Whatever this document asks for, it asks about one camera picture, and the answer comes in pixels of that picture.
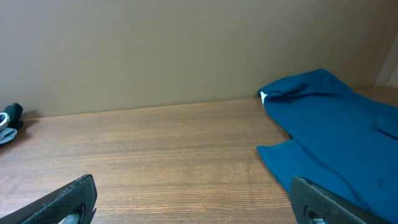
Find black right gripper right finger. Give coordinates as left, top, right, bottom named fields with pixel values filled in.
left=289, top=176, right=389, bottom=224

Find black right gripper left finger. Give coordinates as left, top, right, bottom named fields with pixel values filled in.
left=1, top=174, right=97, bottom=224

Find blue t-shirt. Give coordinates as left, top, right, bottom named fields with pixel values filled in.
left=257, top=69, right=397, bottom=223

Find folded light blue jeans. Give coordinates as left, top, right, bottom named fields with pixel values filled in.
left=0, top=112, right=17, bottom=144

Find folded black garment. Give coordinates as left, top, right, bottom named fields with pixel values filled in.
left=4, top=103, right=24, bottom=130

